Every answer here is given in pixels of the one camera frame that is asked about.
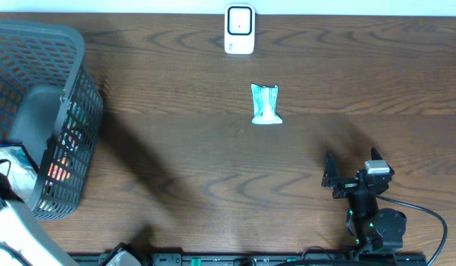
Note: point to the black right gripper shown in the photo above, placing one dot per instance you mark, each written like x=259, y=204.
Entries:
x=346, y=185

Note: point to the mint green snack packet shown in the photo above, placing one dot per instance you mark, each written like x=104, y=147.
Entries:
x=264, y=105

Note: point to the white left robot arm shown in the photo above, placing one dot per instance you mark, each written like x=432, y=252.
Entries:
x=24, y=242

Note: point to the white barcode scanner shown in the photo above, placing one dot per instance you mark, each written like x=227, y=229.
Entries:
x=239, y=36

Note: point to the grey plastic mesh basket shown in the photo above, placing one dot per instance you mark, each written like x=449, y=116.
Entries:
x=50, y=105

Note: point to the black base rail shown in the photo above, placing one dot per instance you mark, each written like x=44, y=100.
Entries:
x=313, y=258

